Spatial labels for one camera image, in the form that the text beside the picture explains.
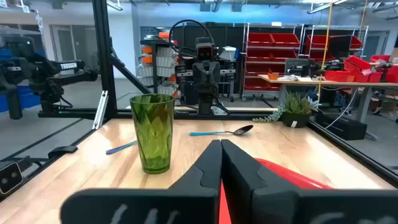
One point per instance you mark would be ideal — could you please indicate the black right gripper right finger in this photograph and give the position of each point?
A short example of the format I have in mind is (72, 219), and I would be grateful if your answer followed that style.
(264, 202)

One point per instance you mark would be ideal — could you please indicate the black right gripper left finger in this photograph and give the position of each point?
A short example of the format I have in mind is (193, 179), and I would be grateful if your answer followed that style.
(186, 202)

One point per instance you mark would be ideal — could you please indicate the transparent amber cup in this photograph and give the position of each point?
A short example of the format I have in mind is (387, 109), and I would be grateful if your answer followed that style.
(152, 133)

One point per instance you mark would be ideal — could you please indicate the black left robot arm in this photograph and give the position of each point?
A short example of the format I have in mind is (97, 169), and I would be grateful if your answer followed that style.
(206, 99)

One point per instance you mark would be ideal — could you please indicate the black Trossen robot arm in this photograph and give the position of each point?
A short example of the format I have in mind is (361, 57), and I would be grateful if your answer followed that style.
(43, 74)

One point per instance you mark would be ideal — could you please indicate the red plastic tray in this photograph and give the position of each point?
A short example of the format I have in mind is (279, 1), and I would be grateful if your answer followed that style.
(289, 175)

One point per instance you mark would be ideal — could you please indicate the rack of white orange bins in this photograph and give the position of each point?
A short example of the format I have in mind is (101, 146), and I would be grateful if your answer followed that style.
(161, 62)

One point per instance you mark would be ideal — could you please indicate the small orange box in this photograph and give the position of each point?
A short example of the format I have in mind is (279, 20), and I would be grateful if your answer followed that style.
(273, 76)

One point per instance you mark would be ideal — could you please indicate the potted succulent plant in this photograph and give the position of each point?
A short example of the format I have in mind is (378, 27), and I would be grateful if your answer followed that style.
(297, 107)

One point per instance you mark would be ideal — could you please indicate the wooden workbench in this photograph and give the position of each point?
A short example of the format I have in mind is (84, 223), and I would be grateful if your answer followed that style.
(311, 81)

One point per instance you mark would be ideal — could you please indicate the black computer case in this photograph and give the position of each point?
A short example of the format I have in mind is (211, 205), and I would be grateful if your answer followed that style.
(342, 126)

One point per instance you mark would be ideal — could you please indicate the silver aluminium bar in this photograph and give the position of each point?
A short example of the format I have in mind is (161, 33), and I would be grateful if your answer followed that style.
(100, 109)

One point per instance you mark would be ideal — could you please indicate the red storage bin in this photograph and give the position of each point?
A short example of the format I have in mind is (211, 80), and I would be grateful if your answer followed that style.
(380, 58)
(340, 76)
(356, 63)

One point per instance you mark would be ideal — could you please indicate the black monitor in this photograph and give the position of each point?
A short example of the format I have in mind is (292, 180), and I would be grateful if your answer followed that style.
(340, 46)

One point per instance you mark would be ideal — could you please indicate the black aluminium table frame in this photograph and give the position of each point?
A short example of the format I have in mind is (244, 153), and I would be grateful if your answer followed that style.
(104, 62)

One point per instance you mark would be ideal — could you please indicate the black frame bracket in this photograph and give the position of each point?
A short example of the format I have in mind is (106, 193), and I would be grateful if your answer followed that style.
(62, 151)

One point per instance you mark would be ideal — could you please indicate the black table-level camera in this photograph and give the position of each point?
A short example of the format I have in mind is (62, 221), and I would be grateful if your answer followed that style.
(10, 177)

